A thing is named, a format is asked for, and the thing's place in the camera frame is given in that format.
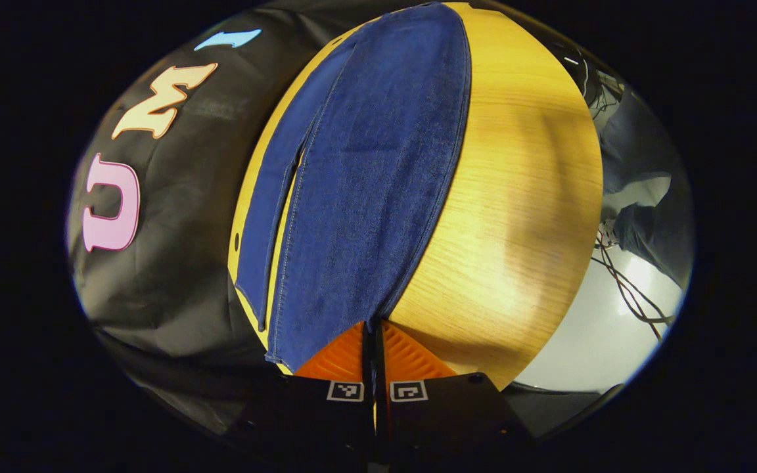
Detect person's grey trouser leg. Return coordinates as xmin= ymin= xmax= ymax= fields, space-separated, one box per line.
xmin=599 ymin=89 xmax=675 ymax=194
xmin=615 ymin=174 xmax=693 ymax=290

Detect black backdrop cloth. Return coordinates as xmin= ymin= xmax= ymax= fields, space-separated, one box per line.
xmin=66 ymin=0 xmax=432 ymax=438

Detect blue jeans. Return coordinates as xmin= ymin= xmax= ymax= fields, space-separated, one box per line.
xmin=234 ymin=2 xmax=472 ymax=374

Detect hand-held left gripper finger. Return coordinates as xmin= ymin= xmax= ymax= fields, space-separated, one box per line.
xmin=224 ymin=321 xmax=377 ymax=461
xmin=377 ymin=320 xmax=534 ymax=461

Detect black floor cables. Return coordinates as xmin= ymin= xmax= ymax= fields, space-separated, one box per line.
xmin=592 ymin=230 xmax=676 ymax=342

